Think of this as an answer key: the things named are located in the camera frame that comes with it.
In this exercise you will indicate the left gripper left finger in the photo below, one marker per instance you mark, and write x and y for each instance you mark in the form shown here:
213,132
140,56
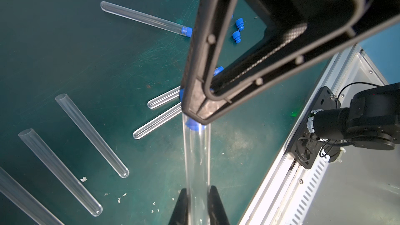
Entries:
180,213

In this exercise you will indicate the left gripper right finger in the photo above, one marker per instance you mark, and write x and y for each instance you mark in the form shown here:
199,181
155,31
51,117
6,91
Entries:
216,211

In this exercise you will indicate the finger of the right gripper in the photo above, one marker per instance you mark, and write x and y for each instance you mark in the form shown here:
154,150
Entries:
211,25
299,33

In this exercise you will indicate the blue stopper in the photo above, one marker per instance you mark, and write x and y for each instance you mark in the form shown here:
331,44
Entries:
236,36
240,24
191,123

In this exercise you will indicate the test tube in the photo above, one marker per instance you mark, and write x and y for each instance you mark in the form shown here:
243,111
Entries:
17,194
146,19
44,153
197,169

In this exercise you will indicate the test tube horizontal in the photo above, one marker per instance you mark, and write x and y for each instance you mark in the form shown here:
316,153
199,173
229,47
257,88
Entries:
75,114

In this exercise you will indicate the test tube middle lower diagonal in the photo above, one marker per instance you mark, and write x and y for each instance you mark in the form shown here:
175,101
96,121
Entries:
157,122

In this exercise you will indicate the test tube diagonal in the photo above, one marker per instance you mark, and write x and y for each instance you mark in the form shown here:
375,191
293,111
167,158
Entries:
157,122
164,98

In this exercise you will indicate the test tube middle upper diagonal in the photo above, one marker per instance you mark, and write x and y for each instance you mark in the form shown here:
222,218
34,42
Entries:
164,98

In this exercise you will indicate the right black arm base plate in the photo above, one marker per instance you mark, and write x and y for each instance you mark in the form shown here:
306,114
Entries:
304,146

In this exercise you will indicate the aluminium mounting rail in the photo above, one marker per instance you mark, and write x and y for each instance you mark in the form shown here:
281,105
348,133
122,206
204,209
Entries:
288,189

